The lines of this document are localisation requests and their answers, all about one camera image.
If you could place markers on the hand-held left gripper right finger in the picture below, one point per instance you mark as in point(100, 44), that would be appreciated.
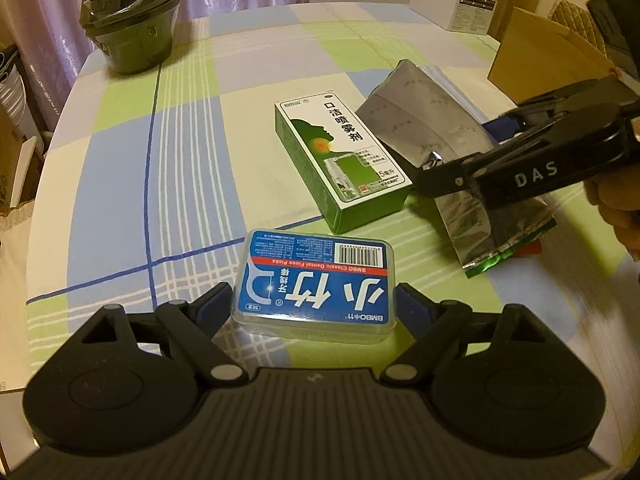
point(410, 307)

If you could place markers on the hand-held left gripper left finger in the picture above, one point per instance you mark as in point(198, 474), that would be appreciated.
point(215, 307)

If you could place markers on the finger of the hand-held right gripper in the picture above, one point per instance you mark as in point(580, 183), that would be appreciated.
point(445, 180)
point(502, 125)

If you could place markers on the brown cardboard box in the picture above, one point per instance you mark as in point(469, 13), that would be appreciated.
point(530, 55)

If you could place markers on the silver foil bag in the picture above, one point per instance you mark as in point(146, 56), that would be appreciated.
point(415, 105)

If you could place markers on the blue dental floss box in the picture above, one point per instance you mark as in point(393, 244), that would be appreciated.
point(310, 280)

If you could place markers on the person's right hand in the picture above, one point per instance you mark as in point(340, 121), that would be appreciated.
point(620, 210)

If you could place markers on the green and white medicine box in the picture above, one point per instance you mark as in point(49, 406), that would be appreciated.
point(325, 145)

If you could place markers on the chair with quilted cushion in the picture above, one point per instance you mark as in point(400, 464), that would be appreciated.
point(570, 17)

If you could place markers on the dark green wrapped pot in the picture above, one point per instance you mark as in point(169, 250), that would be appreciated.
point(130, 35)

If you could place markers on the stack of white bowls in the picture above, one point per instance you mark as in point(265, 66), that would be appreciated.
point(11, 85)

